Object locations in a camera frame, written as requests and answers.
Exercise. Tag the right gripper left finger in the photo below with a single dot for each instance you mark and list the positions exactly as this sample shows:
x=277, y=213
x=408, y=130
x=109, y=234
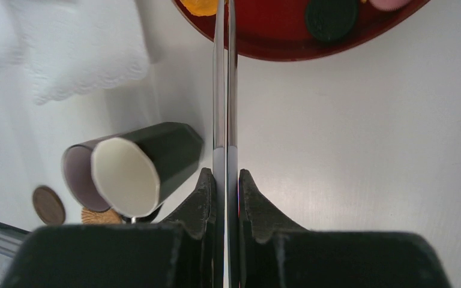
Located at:
x=178, y=251

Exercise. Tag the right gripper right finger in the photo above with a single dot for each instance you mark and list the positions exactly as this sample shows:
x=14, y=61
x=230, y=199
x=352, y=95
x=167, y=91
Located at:
x=275, y=251

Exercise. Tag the black mug white inside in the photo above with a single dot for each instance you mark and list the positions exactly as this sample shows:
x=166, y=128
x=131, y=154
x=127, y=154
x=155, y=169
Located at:
x=137, y=171

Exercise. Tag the metal tongs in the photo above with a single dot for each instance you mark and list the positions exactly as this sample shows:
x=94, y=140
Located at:
x=225, y=153

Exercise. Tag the red round tray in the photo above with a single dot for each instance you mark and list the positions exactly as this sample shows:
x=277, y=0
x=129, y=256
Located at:
x=276, y=30

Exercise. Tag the white tiered dessert stand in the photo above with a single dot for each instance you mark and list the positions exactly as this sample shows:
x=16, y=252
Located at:
x=72, y=47

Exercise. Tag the orange round tart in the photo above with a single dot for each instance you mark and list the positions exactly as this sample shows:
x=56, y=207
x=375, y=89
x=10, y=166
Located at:
x=201, y=8

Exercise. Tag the light brown coaster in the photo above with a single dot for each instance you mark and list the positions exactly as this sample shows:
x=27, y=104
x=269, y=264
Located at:
x=107, y=217

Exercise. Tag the dark brown coaster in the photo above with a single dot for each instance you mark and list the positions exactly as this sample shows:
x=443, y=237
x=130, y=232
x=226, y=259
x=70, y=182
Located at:
x=48, y=206

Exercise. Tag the black cookie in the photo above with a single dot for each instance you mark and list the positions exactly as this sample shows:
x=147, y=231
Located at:
x=330, y=20

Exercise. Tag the pink macaron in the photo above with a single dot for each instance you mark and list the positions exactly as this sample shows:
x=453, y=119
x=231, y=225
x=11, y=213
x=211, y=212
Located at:
x=389, y=5

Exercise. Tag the purple mug black handle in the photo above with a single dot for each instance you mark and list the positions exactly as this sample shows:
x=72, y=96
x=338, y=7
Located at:
x=77, y=174

